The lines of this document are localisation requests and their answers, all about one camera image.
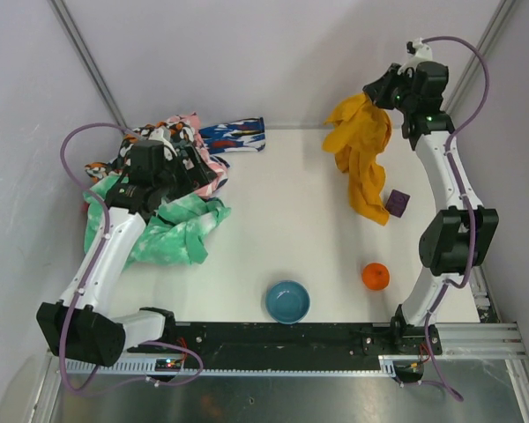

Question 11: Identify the pink patterned cloth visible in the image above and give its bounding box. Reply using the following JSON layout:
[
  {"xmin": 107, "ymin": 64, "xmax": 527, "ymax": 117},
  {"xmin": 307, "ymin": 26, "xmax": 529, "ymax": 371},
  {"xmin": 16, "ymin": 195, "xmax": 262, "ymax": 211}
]
[{"xmin": 157, "ymin": 113, "xmax": 228, "ymax": 199}]

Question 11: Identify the mustard yellow cloth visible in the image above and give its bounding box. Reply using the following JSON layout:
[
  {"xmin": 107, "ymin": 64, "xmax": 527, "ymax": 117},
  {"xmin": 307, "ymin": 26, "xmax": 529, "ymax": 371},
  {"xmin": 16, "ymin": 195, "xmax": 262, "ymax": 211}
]
[{"xmin": 322, "ymin": 93, "xmax": 392, "ymax": 226}]

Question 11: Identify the blue ceramic bowl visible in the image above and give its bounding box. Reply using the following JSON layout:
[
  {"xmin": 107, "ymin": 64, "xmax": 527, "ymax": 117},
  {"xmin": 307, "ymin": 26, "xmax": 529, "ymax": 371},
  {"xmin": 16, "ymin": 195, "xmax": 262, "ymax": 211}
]
[{"xmin": 264, "ymin": 280, "xmax": 310, "ymax": 325}]

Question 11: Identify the purple block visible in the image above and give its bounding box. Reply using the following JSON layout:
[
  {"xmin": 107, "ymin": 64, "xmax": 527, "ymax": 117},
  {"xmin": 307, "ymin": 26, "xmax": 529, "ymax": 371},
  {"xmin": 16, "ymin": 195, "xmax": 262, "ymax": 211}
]
[{"xmin": 385, "ymin": 189, "xmax": 411, "ymax": 218}]

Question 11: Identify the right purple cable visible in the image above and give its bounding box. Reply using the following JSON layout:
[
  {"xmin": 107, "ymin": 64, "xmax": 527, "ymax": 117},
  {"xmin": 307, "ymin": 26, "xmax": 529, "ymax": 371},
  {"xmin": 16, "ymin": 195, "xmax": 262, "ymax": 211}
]
[{"xmin": 396, "ymin": 34, "xmax": 491, "ymax": 403}]

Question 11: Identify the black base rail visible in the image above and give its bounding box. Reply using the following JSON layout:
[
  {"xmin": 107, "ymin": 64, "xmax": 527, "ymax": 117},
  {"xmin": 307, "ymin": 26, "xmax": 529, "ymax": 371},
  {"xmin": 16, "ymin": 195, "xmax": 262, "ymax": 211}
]
[{"xmin": 48, "ymin": 320, "xmax": 524, "ymax": 375}]

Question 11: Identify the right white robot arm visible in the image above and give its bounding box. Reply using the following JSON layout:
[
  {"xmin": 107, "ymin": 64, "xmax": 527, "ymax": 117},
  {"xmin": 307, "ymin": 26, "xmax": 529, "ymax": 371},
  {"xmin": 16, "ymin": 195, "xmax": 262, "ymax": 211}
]
[{"xmin": 361, "ymin": 38, "xmax": 499, "ymax": 355}]

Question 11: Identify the green tie-dye cloth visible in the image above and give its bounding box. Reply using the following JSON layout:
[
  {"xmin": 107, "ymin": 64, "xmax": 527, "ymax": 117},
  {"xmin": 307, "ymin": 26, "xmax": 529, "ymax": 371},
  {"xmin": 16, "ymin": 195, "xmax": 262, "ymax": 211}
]
[{"xmin": 81, "ymin": 175, "xmax": 232, "ymax": 268}]

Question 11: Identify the blue patterned cloth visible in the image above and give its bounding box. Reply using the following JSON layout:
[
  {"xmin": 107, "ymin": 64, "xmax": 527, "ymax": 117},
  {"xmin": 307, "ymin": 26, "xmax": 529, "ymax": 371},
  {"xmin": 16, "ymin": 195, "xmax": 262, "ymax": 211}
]
[{"xmin": 199, "ymin": 117, "xmax": 266, "ymax": 155}]

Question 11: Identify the orange black patterned cloth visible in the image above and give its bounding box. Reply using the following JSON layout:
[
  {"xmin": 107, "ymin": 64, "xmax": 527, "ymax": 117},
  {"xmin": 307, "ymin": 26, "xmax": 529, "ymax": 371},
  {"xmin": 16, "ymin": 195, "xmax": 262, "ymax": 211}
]
[{"xmin": 85, "ymin": 122, "xmax": 195, "ymax": 182}]

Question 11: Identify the orange fruit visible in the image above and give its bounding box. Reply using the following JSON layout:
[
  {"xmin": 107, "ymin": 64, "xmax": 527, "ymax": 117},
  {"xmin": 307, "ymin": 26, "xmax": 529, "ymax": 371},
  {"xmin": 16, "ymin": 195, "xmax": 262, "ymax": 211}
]
[{"xmin": 361, "ymin": 263, "xmax": 390, "ymax": 291}]

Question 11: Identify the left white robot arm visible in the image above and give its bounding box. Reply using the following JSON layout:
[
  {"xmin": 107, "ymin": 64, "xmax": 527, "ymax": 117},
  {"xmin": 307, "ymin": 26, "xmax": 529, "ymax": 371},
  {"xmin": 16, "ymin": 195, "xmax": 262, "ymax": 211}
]
[{"xmin": 36, "ymin": 137, "xmax": 216, "ymax": 367}]

